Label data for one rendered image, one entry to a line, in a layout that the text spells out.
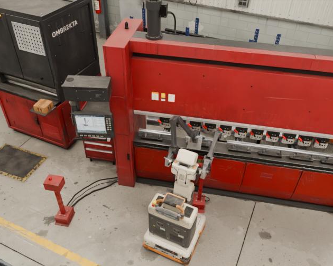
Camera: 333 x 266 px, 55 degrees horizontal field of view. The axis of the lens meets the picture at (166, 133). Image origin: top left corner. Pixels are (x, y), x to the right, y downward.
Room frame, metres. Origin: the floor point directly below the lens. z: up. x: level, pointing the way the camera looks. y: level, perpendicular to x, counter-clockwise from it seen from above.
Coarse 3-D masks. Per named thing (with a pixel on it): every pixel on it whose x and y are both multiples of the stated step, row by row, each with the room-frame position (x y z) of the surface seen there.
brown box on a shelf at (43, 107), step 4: (40, 100) 3.93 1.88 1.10; (44, 100) 3.93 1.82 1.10; (48, 100) 3.93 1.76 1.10; (36, 104) 3.82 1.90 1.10; (40, 104) 3.81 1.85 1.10; (44, 104) 3.82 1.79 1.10; (48, 104) 3.83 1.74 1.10; (52, 104) 3.91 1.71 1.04; (32, 108) 3.87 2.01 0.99; (36, 108) 3.78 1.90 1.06; (40, 108) 3.76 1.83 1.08; (44, 108) 3.74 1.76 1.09; (48, 108) 3.80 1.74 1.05; (52, 108) 3.88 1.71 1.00; (36, 112) 3.77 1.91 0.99; (40, 112) 3.76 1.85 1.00; (44, 112) 3.74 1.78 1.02; (48, 112) 3.78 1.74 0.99; (44, 116) 3.69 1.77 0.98
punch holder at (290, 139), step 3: (282, 135) 3.16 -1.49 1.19; (285, 135) 3.11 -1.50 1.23; (288, 135) 3.10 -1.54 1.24; (291, 135) 3.10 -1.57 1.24; (294, 135) 3.09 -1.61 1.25; (282, 138) 3.11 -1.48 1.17; (288, 138) 3.10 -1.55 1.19; (291, 138) 3.09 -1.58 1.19; (294, 138) 3.09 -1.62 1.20; (282, 141) 3.11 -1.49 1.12; (285, 141) 3.10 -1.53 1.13; (288, 141) 3.10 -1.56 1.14; (291, 141) 3.09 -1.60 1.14
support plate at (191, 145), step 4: (188, 140) 3.22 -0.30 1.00; (200, 140) 3.23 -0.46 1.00; (188, 144) 3.15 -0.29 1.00; (192, 144) 3.15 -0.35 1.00; (196, 144) 3.15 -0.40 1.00; (200, 144) 3.15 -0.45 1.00; (188, 148) 3.07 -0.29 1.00; (192, 148) 3.07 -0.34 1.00; (196, 148) 3.07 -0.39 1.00; (200, 148) 3.07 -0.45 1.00
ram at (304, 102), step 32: (160, 64) 3.38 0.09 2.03; (192, 64) 3.33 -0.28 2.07; (160, 96) 3.38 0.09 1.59; (192, 96) 3.31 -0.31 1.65; (224, 96) 3.25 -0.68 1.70; (256, 96) 3.19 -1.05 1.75; (288, 96) 3.13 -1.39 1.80; (320, 96) 3.07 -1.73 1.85; (256, 128) 3.17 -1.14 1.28; (288, 128) 3.11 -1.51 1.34; (320, 128) 3.05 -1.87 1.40
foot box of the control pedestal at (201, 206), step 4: (192, 200) 3.01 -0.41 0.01; (204, 200) 2.93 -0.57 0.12; (192, 204) 2.86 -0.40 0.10; (196, 204) 2.86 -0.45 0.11; (200, 204) 2.85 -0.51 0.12; (204, 204) 2.85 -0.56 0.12; (200, 208) 2.85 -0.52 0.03; (204, 208) 2.86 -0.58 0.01; (200, 212) 2.80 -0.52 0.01; (204, 212) 2.80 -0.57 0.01
